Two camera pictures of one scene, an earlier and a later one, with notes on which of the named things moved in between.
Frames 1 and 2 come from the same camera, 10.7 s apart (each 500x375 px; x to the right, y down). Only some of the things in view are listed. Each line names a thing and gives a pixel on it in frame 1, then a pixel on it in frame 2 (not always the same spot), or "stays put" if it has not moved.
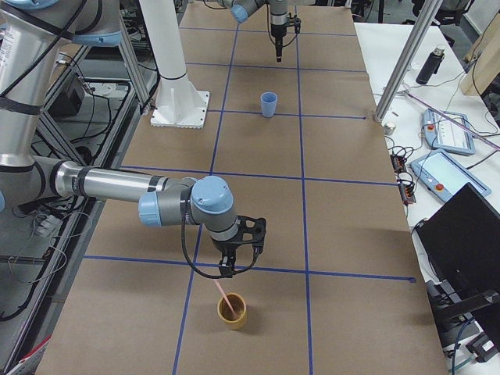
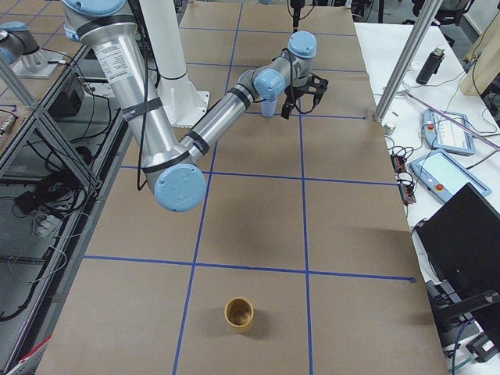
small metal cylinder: (389, 128) stays put
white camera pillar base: (179, 103) stays put
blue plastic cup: (269, 104) stays put
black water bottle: (431, 65) stays put
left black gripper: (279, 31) -> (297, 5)
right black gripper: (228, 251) -> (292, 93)
